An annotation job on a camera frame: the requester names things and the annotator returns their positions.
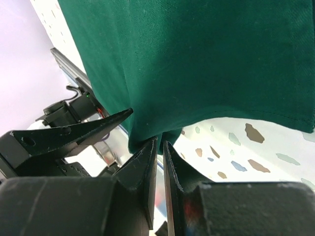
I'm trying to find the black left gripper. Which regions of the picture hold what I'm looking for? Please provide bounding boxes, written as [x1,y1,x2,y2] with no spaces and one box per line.
[0,108,133,180]

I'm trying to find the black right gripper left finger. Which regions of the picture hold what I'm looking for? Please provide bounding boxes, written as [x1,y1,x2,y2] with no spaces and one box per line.
[0,138,157,236]

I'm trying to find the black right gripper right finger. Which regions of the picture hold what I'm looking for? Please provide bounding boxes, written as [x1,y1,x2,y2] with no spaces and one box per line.
[163,142,315,236]

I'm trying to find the dark green surgical cloth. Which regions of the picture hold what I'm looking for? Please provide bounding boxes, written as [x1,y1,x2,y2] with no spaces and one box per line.
[59,0,315,153]

